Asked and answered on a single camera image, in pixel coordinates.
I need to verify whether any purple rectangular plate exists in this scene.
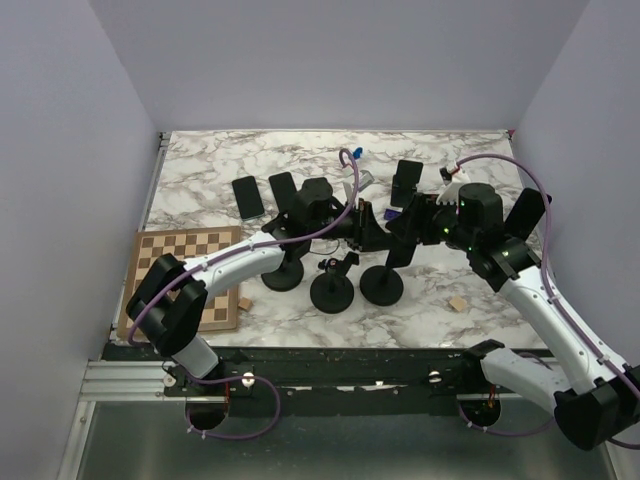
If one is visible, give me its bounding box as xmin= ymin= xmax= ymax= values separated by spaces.
xmin=384 ymin=208 xmax=401 ymax=221

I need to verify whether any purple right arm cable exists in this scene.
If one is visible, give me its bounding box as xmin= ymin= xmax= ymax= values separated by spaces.
xmin=447 ymin=153 xmax=640 ymax=449

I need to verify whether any black mounting rail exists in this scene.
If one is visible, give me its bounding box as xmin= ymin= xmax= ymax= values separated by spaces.
xmin=103 ymin=344 xmax=510 ymax=418

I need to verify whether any small wooden block right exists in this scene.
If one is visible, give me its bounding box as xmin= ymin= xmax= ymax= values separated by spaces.
xmin=449 ymin=296 xmax=467 ymax=312

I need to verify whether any black round-base phone stand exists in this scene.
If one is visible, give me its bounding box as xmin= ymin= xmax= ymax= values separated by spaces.
xmin=261 ymin=256 xmax=304 ymax=292

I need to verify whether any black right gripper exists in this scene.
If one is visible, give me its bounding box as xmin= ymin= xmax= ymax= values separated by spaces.
xmin=387 ymin=190 xmax=479 ymax=252

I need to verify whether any teal smartphone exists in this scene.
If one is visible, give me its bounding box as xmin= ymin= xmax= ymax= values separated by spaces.
xmin=231 ymin=176 xmax=265 ymax=221

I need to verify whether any small wooden block near chessboard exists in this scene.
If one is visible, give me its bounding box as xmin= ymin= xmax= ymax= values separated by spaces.
xmin=238 ymin=297 xmax=253 ymax=311

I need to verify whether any tall black round phone stand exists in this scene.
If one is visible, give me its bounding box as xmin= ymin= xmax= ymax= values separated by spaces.
xmin=359 ymin=251 xmax=404 ymax=307

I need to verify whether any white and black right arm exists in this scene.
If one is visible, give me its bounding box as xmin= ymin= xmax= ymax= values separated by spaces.
xmin=386 ymin=183 xmax=639 ymax=451

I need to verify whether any black folding phone stand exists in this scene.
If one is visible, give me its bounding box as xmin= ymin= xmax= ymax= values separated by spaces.
xmin=390 ymin=160 xmax=423 ymax=208

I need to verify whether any wooden chessboard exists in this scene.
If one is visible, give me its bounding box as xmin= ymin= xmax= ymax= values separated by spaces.
xmin=116 ymin=225 xmax=241 ymax=334

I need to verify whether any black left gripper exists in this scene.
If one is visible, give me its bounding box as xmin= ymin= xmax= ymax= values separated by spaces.
xmin=307 ymin=198 xmax=396 ymax=252

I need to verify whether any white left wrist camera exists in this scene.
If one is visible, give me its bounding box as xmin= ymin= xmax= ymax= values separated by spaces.
xmin=342 ymin=170 xmax=375 ymax=201

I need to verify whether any black smartphone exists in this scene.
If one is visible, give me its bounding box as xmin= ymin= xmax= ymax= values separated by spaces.
xmin=268 ymin=171 xmax=297 ymax=213
xmin=504 ymin=187 xmax=546 ymax=241
xmin=385 ymin=243 xmax=416 ymax=269

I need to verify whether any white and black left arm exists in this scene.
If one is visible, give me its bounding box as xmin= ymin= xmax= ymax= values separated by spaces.
xmin=125 ymin=178 xmax=391 ymax=395

